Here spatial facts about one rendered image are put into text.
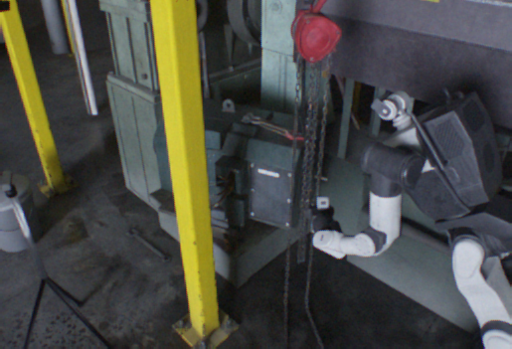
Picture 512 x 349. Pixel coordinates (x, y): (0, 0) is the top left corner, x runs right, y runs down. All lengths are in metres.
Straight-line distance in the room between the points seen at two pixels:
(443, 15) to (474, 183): 0.74
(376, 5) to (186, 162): 1.04
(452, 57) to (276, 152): 0.80
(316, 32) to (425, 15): 0.55
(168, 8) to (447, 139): 0.86
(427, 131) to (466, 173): 0.16
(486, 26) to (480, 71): 0.16
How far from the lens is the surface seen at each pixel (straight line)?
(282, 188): 1.80
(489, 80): 1.74
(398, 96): 1.39
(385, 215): 1.25
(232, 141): 1.85
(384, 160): 1.17
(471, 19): 1.74
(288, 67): 2.28
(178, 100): 1.30
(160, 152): 2.07
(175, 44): 1.25
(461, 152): 1.26
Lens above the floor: 1.72
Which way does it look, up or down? 31 degrees down
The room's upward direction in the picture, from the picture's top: straight up
